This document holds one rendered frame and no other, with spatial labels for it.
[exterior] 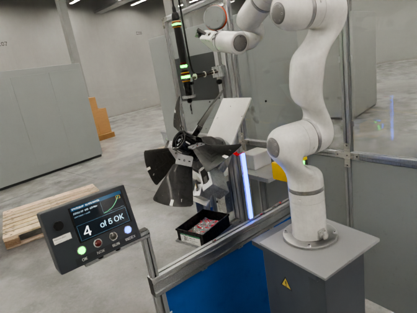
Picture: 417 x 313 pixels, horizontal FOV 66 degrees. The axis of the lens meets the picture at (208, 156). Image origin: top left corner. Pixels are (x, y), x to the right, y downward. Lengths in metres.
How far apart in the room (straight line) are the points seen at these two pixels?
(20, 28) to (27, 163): 8.18
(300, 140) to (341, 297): 0.56
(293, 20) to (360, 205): 1.36
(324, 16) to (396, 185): 1.14
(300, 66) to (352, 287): 0.77
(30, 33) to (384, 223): 13.70
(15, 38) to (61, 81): 7.15
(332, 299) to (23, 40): 13.83
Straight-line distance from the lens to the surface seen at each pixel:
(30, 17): 14.62
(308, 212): 1.14
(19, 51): 14.18
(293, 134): 1.02
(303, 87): 0.99
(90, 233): 1.07
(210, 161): 1.51
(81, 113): 7.37
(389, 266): 2.16
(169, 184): 1.70
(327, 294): 1.18
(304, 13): 0.93
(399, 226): 2.00
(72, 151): 7.29
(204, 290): 1.49
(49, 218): 1.05
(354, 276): 1.28
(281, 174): 1.61
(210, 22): 2.33
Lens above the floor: 1.58
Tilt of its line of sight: 16 degrees down
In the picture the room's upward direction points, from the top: 9 degrees counter-clockwise
